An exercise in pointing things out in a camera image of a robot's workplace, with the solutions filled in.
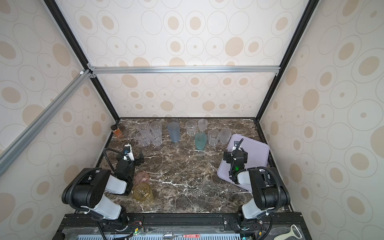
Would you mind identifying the lavender plastic tray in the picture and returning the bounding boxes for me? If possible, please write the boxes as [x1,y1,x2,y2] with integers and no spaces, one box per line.
[217,134,270,193]

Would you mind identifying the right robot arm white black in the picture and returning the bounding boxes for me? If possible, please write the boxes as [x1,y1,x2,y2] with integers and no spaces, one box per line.
[223,150,291,220]

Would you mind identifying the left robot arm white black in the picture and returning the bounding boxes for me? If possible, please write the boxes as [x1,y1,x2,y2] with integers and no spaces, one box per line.
[62,154,144,232]

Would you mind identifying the yellow glass mug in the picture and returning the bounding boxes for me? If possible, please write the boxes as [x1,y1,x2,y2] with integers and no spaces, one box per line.
[133,183,154,203]

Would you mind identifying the frosted dimpled tall cup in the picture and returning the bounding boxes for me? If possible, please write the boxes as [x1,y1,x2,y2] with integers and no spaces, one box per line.
[220,129,232,145]

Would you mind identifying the clear faceted small glass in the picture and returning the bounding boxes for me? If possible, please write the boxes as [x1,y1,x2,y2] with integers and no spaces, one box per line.
[208,130,220,146]

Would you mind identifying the teal dimpled plastic tumbler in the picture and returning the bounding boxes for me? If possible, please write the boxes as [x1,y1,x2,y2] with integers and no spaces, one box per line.
[195,132,207,151]

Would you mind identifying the small amber bottle black cap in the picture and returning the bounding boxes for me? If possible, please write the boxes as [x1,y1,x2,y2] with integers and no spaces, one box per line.
[111,125,123,138]

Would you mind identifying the frosted dimpled small cup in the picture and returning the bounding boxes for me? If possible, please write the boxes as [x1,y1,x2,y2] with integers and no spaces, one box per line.
[198,119,208,132]

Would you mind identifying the clear ribbed small glass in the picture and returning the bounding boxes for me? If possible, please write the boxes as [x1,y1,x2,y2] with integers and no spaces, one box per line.
[186,121,198,136]

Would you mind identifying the tall blue plastic tumbler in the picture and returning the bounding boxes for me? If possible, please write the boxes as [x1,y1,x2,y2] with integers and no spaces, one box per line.
[167,122,181,143]

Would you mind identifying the white peeler tool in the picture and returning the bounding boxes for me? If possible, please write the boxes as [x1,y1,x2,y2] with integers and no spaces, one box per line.
[274,224,304,240]

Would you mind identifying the red handled screwdriver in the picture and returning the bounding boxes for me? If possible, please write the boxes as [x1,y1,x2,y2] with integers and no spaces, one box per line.
[163,233,201,240]

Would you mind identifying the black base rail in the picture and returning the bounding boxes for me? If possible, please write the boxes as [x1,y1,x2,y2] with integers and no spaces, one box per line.
[53,213,312,240]

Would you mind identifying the aluminium frame bar horizontal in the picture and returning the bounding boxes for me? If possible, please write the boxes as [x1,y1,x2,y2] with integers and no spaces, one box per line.
[90,66,280,74]

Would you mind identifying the aluminium frame bar left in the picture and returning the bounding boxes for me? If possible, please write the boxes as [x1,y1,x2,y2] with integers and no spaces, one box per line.
[1,70,91,175]

